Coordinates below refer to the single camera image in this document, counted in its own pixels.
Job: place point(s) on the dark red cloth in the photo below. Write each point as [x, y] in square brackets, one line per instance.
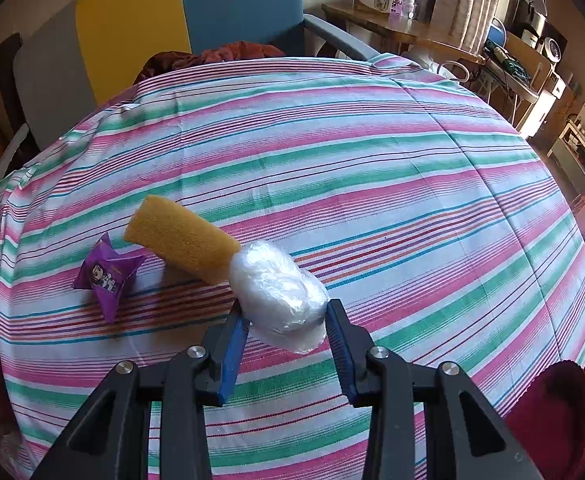
[212, 57]

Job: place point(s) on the wooden shelf unit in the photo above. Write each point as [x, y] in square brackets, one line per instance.
[532, 80]

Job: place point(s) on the white plastic bag wad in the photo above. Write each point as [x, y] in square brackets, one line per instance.
[277, 295]

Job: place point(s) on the beige curtain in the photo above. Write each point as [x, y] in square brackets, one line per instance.
[467, 5]

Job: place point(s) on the purple snack packet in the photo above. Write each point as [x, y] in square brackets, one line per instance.
[105, 275]

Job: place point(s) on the silver kitchen appliance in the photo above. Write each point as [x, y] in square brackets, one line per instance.
[537, 22]

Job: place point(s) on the wooden desk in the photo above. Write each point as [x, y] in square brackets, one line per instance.
[402, 30]

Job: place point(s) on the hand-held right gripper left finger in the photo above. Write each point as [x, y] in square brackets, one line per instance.
[230, 360]

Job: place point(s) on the pink packet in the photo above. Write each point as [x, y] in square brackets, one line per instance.
[403, 7]

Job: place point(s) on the white cabinet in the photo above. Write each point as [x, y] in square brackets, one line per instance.
[579, 145]

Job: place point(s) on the striped bed sheet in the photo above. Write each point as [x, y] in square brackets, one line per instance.
[372, 185]

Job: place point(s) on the grey yellow blue chair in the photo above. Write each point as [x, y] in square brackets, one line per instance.
[132, 25]

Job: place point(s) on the yellow sponge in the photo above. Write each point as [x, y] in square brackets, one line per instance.
[182, 235]

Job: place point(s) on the magenta cloth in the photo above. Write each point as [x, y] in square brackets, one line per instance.
[552, 410]

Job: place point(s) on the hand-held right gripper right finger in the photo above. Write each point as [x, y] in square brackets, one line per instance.
[345, 360]

